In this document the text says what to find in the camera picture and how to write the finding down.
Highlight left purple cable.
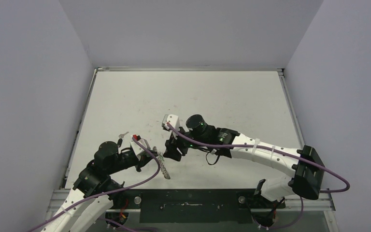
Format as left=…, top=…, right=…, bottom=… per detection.
left=27, top=137, right=161, bottom=232

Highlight purple cable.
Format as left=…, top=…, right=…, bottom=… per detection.
left=27, top=137, right=161, bottom=232
left=166, top=123, right=351, bottom=194

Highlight metal disc with keyrings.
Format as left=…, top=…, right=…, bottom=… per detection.
left=152, top=146, right=171, bottom=180

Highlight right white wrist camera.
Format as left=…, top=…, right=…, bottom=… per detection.
left=161, top=114, right=180, bottom=131

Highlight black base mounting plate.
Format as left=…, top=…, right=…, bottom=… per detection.
left=105, top=188, right=288, bottom=225

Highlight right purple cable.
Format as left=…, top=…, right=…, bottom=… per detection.
left=166, top=123, right=351, bottom=194

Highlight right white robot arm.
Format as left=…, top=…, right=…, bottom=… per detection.
left=162, top=114, right=324, bottom=207

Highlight key with black head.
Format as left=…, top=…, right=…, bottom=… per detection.
left=117, top=131, right=129, bottom=148

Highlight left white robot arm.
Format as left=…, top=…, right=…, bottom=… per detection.
left=41, top=137, right=156, bottom=232

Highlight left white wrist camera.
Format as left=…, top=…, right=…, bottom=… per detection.
left=130, top=134, right=150, bottom=160

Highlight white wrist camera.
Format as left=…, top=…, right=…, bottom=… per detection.
left=130, top=134, right=150, bottom=160
left=161, top=114, right=180, bottom=131

